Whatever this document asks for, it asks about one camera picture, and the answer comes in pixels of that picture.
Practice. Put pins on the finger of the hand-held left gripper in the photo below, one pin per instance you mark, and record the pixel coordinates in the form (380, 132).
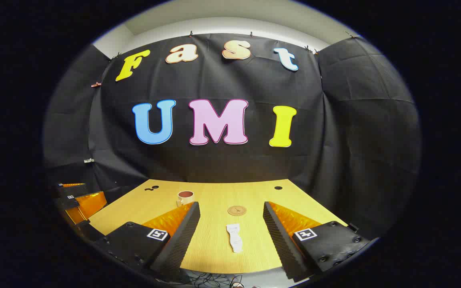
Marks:
(90, 204)
(72, 191)

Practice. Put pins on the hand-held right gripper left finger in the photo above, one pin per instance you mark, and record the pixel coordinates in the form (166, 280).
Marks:
(182, 240)

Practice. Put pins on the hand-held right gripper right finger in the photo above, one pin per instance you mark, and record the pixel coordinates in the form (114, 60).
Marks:
(280, 240)

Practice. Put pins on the beige cup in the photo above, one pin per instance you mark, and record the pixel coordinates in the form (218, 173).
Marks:
(185, 199)

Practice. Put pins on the white toothpaste tube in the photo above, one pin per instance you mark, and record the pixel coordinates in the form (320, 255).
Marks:
(235, 240)

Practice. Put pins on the round cork coaster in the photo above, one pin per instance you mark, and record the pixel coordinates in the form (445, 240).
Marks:
(237, 210)

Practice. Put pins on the wooden desktop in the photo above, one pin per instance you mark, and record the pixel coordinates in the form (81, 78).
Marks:
(214, 248)

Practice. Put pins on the black backdrop cloth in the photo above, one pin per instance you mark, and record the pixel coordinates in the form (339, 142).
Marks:
(214, 168)

